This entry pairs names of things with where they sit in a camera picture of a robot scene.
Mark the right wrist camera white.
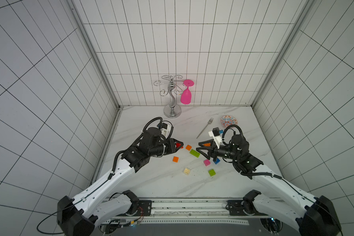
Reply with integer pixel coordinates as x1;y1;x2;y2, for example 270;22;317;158
208;127;222;148

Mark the small orange lego brick lower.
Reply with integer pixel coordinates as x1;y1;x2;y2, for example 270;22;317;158
173;156;179;163

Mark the pink wine glass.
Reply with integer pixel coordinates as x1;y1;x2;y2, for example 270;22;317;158
181;80;194;105

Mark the magenta lego brick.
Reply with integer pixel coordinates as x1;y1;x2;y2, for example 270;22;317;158
204;159;210;166

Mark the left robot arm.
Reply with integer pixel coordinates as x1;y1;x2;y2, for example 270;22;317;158
57;127;183;236

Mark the silver fork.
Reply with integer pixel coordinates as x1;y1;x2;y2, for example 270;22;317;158
196;118;213;139

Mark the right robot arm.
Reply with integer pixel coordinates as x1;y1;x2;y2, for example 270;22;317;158
196;134;342;236

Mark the patterned small bowl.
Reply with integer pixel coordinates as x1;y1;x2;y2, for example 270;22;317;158
220;115;238;128

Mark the aluminium mounting rail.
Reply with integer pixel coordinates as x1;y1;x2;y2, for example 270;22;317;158
111;196;300;226

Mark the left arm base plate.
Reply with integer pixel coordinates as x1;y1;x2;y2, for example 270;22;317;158
125;200;152;217

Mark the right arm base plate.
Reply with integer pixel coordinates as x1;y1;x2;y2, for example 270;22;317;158
226;200;256;216

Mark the long lime green lego brick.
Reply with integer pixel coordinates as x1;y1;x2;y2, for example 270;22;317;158
189;149;200;158

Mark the small lime green lego brick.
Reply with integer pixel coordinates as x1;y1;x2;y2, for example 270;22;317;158
208;169;216;177

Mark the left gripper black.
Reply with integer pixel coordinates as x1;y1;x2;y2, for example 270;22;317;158
149;138;184;156

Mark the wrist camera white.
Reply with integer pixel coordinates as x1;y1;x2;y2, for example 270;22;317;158
160;123;170;138
208;127;222;148

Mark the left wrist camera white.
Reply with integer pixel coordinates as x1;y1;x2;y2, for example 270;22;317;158
160;123;170;138

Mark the cream white lego brick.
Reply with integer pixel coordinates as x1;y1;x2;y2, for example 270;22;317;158
183;168;190;175

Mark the chrome glass holder stand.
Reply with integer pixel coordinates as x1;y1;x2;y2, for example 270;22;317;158
153;75;183;119

